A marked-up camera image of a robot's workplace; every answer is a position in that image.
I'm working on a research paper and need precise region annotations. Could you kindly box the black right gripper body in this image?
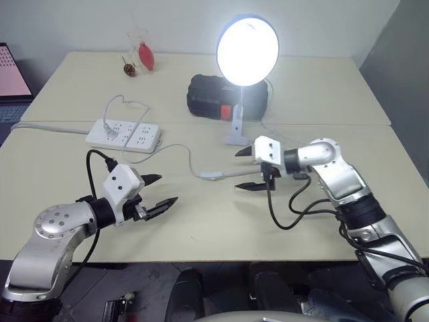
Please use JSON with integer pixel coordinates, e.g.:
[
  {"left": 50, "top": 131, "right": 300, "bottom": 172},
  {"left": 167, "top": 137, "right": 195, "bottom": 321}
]
[{"left": 259, "top": 161, "right": 281, "bottom": 191}]

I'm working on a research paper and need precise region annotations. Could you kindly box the small brown pine cone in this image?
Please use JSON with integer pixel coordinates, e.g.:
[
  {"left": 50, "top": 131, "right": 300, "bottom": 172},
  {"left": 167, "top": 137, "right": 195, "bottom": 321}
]
[{"left": 121, "top": 56, "right": 138, "bottom": 78}]

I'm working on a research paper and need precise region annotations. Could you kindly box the black tool case red latch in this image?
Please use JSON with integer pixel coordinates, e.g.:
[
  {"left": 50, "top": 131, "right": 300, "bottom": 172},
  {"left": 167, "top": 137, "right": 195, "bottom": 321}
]
[{"left": 186, "top": 74, "right": 272, "bottom": 123}]

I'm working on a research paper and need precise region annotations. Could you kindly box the white inline cord switch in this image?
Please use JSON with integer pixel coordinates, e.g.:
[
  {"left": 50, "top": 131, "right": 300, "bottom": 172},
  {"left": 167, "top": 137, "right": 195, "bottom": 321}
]
[{"left": 199, "top": 170, "right": 226, "bottom": 181}]

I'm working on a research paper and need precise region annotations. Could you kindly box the grey power strip cable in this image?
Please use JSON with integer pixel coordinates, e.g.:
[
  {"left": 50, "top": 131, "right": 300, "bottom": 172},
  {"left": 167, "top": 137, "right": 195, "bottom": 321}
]
[{"left": 9, "top": 121, "right": 92, "bottom": 135}]

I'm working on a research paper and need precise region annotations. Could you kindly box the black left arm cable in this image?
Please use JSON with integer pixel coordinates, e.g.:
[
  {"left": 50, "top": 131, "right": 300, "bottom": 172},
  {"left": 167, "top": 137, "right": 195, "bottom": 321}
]
[{"left": 68, "top": 150, "right": 119, "bottom": 272}]

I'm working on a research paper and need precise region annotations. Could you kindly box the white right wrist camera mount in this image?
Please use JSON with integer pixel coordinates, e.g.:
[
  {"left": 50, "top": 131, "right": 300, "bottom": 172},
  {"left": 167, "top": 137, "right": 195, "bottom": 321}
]
[{"left": 253, "top": 136, "right": 286, "bottom": 175}]

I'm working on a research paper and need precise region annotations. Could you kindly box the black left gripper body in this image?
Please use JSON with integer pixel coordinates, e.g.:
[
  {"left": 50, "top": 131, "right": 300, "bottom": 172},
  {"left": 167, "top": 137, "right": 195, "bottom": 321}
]
[{"left": 122, "top": 195, "right": 151, "bottom": 223}]

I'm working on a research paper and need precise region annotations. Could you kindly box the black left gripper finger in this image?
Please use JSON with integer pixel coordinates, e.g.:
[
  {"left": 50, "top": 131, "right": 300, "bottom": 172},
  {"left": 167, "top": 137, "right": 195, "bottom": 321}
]
[
  {"left": 141, "top": 173, "right": 163, "bottom": 189},
  {"left": 145, "top": 197, "right": 179, "bottom": 221}
]

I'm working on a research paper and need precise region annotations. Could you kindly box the laptop with pink screen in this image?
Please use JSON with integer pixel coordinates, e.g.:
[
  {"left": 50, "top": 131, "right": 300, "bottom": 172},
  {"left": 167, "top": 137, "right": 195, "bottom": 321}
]
[{"left": 0, "top": 42, "right": 35, "bottom": 123}]

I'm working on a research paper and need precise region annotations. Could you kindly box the clear glass beaker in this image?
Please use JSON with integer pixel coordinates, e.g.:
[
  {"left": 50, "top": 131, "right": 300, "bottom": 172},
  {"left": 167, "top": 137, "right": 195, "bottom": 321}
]
[{"left": 126, "top": 28, "right": 159, "bottom": 75}]

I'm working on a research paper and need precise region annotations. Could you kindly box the white lamp cord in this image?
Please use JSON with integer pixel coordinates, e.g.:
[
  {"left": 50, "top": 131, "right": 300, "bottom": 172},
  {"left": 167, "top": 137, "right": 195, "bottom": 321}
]
[{"left": 103, "top": 78, "right": 292, "bottom": 182}]

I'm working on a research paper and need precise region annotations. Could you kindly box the white round clip desk lamp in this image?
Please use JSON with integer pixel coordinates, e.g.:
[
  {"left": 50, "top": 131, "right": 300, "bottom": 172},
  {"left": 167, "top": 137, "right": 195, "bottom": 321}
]
[{"left": 216, "top": 13, "right": 280, "bottom": 146}]

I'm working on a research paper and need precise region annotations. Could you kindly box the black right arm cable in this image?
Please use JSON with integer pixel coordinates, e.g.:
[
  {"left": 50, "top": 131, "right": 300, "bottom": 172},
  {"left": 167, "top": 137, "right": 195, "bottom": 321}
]
[{"left": 266, "top": 172, "right": 425, "bottom": 292}]

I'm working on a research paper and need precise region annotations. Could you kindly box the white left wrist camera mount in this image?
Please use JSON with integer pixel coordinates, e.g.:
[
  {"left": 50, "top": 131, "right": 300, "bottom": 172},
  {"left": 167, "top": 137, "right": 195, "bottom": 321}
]
[{"left": 101, "top": 164, "right": 145, "bottom": 226}]

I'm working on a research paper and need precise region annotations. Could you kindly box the white power strip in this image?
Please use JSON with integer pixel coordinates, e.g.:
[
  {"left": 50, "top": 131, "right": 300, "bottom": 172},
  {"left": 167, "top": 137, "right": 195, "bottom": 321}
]
[{"left": 84, "top": 117, "right": 164, "bottom": 155}]

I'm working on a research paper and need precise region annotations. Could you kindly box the dark rounded shape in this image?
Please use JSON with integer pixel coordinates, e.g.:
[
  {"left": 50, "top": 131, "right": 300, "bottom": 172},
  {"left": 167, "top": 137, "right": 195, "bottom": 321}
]
[
  {"left": 247, "top": 262, "right": 303, "bottom": 317},
  {"left": 165, "top": 268, "right": 204, "bottom": 322}
]

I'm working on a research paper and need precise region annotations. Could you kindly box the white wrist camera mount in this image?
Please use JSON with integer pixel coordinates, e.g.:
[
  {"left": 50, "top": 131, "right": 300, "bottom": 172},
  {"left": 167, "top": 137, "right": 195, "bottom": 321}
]
[
  {"left": 101, "top": 164, "right": 145, "bottom": 226},
  {"left": 253, "top": 136, "right": 286, "bottom": 175}
]

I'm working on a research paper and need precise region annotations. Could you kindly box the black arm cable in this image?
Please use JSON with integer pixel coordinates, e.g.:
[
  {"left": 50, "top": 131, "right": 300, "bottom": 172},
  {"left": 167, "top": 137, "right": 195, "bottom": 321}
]
[
  {"left": 266, "top": 172, "right": 425, "bottom": 292},
  {"left": 68, "top": 150, "right": 119, "bottom": 272}
]

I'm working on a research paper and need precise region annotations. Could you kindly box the red rubber bulb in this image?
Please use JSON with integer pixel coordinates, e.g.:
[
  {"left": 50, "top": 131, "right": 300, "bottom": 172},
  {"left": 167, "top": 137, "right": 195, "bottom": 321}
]
[{"left": 138, "top": 40, "right": 156, "bottom": 72}]

